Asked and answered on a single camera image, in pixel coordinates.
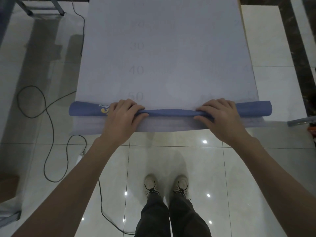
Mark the person's left hand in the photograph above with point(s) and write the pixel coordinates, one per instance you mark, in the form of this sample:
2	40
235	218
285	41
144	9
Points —
118	120

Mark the person's right hand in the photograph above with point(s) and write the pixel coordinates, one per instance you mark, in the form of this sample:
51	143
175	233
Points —
227	120

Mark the person's right thumb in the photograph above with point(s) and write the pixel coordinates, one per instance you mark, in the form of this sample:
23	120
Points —
202	118

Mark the person's left thumb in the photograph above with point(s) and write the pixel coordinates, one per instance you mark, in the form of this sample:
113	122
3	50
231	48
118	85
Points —
142	116

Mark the blue cloth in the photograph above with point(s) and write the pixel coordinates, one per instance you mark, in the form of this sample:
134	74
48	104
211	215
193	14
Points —
172	113

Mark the person's right forearm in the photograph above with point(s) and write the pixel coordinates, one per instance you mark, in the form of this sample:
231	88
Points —
276	180

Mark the person's left forearm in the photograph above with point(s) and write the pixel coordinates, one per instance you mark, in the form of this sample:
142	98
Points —
74	185

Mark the pale grey numbered table sheet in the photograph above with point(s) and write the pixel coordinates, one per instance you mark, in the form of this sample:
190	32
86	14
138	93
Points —
172	59

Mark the person's beige left shoe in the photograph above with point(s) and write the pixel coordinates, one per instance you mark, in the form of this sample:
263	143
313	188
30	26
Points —
151	182

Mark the person's beige shoe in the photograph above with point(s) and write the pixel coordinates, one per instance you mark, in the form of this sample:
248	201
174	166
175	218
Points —
181	183
151	182

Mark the person's beige right shoe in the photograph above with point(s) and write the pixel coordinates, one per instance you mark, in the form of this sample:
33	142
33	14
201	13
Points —
181	183

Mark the white plug adapter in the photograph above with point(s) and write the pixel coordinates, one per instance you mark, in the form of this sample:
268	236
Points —
80	157

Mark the grey metal bar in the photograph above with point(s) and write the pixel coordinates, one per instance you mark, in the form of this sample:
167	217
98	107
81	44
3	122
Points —
301	120

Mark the dark grey trousers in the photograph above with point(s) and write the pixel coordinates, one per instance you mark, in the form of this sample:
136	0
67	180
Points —
158	217

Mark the orange object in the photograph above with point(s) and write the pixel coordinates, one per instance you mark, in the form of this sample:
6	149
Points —
312	134

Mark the brown cardboard box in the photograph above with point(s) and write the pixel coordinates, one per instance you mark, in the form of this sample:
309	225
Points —
8	187

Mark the grey metal frame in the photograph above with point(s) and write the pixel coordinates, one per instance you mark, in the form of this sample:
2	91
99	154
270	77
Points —
44	8

